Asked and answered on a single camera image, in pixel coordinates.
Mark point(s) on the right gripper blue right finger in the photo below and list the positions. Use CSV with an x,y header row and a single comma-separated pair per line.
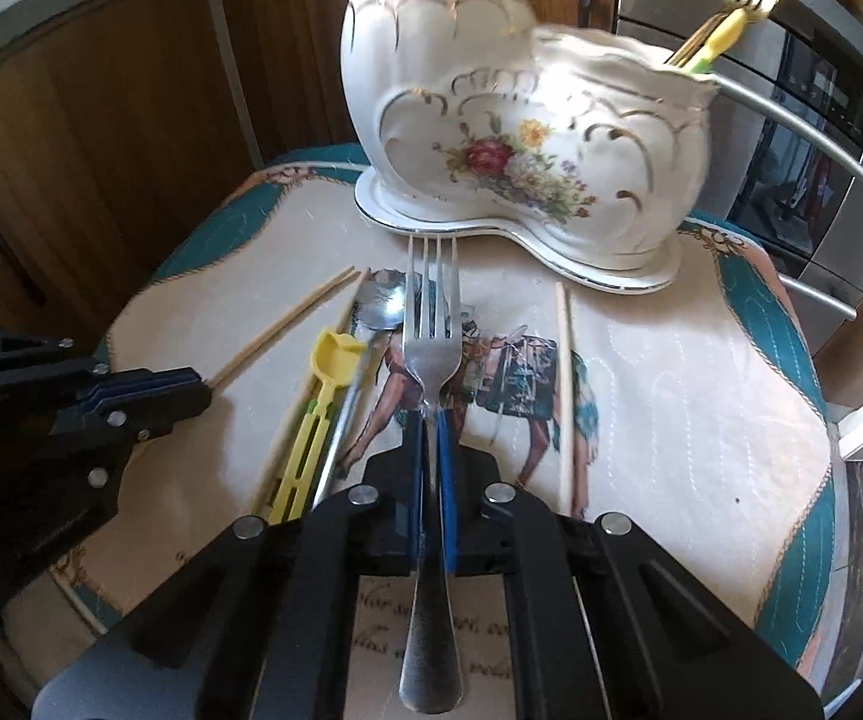
x,y
448,452

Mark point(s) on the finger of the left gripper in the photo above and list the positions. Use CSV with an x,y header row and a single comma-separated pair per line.
x,y
150,397

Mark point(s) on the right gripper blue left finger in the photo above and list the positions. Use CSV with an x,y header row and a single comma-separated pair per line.
x,y
415,450

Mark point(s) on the yellow green plastic spoon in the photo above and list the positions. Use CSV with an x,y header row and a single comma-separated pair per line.
x,y
333,362
718,42

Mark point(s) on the silver spoon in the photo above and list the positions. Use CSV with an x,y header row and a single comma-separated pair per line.
x,y
378,309

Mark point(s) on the silver fork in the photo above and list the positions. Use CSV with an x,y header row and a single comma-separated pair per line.
x,y
431,678

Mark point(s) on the white ceramic double utensil holder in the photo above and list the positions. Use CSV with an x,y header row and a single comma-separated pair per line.
x,y
586,148

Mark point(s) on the printed horse placemat cloth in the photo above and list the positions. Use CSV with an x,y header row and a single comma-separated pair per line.
x,y
686,582

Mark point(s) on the stainless steel oven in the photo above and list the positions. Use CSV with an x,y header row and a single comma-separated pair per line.
x,y
803,206

